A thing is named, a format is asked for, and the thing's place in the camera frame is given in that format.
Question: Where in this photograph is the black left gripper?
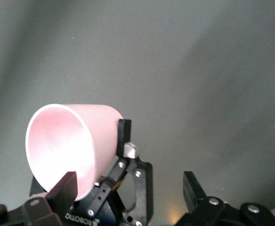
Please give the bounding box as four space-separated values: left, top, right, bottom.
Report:
64 178 138 226

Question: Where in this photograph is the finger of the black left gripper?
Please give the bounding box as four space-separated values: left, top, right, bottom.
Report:
30 175 50 197
86 119 153 226

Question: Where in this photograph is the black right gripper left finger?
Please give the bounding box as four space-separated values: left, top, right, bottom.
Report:
0 171 79 226

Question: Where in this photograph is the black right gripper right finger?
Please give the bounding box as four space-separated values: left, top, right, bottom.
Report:
176 171 275 226

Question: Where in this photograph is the pink cup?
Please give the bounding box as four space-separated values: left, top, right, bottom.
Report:
25 103 124 202

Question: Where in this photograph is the dark grey table mat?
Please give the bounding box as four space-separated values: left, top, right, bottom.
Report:
0 0 275 226

